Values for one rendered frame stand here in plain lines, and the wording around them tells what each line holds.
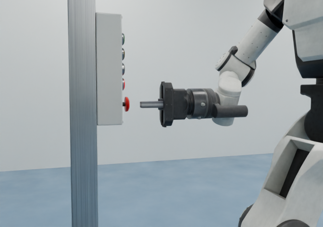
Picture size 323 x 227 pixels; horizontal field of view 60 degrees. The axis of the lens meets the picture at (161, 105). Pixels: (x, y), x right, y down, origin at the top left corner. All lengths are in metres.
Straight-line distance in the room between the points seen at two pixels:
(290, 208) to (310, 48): 0.41
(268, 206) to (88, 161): 0.47
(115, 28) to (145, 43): 2.86
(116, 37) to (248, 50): 0.54
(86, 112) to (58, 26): 2.88
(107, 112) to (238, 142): 3.45
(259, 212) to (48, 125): 2.93
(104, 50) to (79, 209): 0.37
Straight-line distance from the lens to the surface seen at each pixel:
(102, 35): 0.67
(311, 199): 0.82
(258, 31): 1.06
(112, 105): 0.66
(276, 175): 0.85
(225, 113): 0.78
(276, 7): 1.02
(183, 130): 3.66
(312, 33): 0.84
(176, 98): 0.76
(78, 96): 0.66
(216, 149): 3.89
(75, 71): 0.66
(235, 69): 1.05
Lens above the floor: 0.91
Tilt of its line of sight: 3 degrees down
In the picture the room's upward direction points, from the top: straight up
